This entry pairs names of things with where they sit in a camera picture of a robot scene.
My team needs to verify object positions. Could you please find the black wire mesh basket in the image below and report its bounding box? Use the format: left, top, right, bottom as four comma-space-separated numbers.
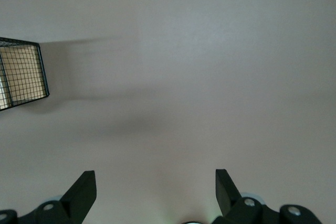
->
0, 37, 50, 112

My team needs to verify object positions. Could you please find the brown table mat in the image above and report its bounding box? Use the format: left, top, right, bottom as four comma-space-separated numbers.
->
0, 0, 336, 224

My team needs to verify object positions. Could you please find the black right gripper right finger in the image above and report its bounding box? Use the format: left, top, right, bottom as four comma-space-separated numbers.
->
211, 168, 320, 224

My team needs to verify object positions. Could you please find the wooden board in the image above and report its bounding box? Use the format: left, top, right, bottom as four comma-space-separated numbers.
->
0, 45, 44, 109

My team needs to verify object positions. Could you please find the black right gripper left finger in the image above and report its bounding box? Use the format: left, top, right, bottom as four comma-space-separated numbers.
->
0, 170, 97, 224

